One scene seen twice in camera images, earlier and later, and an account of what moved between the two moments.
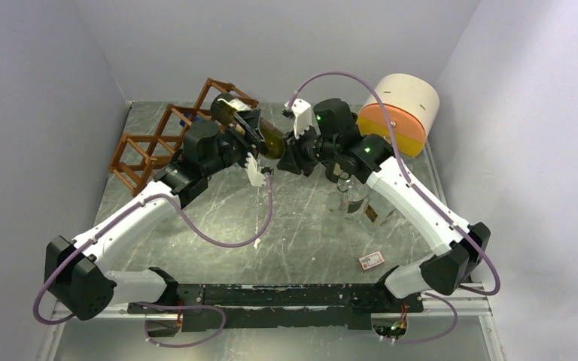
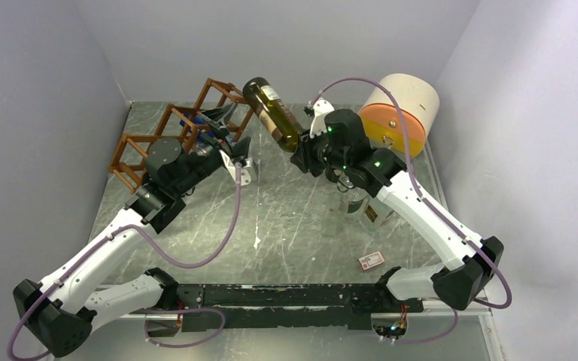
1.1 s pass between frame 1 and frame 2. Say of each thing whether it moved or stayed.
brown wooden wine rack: stayed
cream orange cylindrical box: stayed
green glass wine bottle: moved
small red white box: stayed
